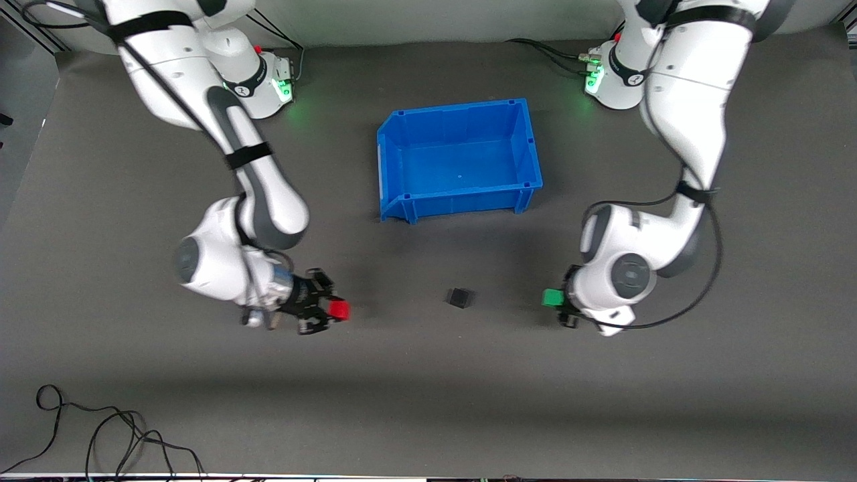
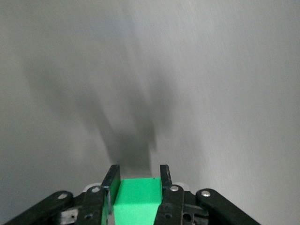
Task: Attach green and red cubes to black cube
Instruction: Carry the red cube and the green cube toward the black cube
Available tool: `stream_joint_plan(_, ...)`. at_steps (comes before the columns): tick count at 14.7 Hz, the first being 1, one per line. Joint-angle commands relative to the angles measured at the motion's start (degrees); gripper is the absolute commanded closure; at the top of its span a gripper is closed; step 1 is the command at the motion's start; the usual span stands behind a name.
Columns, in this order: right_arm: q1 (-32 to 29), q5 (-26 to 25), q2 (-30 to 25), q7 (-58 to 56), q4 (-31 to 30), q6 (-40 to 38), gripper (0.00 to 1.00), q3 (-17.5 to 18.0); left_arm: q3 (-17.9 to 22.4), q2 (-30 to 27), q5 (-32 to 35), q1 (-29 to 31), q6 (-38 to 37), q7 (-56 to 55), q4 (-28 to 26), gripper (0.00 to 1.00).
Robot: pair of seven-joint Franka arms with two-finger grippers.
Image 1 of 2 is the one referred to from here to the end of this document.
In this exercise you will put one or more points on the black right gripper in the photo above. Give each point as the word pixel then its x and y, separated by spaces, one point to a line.
pixel 304 299

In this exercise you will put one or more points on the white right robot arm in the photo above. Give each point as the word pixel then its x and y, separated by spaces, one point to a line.
pixel 274 207

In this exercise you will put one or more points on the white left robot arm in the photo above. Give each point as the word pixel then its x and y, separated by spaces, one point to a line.
pixel 689 100

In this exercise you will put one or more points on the black cube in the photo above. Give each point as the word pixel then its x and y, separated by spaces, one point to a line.
pixel 460 298

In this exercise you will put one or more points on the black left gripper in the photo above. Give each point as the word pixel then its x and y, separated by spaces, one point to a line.
pixel 566 309

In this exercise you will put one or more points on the green cube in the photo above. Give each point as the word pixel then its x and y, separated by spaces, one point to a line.
pixel 552 298

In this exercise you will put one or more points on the blue plastic bin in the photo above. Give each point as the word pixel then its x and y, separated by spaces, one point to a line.
pixel 462 167

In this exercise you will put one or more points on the red cube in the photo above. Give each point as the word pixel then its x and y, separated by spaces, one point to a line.
pixel 340 310

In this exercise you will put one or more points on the dark grey table mat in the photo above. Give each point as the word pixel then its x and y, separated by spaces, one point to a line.
pixel 428 402

